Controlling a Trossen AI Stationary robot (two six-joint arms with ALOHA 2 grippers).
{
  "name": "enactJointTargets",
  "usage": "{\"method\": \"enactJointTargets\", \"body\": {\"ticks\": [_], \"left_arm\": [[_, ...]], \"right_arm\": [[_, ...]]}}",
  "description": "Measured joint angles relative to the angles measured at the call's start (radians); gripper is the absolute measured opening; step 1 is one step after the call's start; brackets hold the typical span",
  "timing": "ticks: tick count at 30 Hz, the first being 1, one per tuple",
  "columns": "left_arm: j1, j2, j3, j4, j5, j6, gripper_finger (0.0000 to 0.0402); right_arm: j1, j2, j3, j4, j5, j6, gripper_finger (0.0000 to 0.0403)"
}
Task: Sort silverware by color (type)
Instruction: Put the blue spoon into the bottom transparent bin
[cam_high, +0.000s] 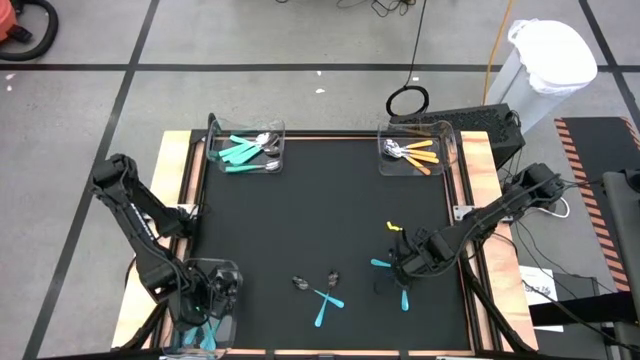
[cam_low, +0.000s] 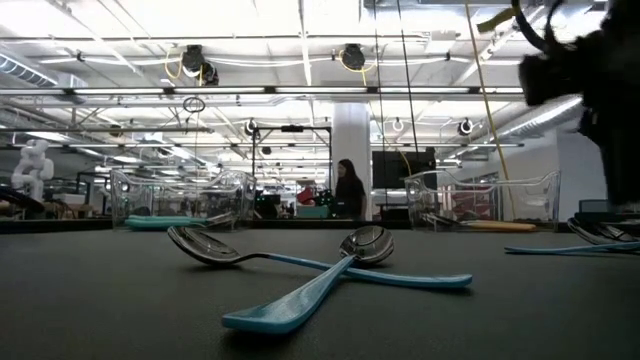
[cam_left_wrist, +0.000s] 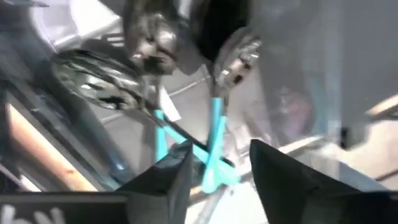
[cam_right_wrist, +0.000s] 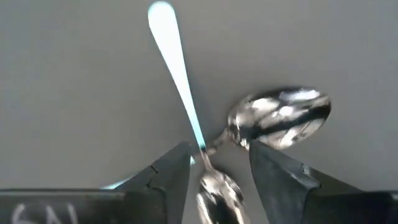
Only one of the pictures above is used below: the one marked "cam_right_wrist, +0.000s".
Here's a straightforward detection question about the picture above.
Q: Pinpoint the blue-handled metal spoon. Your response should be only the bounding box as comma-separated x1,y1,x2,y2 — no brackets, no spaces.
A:
99,86,332,190
147,0,251,224

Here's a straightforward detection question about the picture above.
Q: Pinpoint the black table mat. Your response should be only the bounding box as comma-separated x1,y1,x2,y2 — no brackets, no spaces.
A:
0,0,398,224

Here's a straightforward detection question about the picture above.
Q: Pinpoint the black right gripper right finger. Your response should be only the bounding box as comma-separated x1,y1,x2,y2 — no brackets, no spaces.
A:
249,139,398,224

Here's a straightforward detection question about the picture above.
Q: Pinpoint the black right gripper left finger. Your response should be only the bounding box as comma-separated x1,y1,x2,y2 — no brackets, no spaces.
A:
0,141,192,224

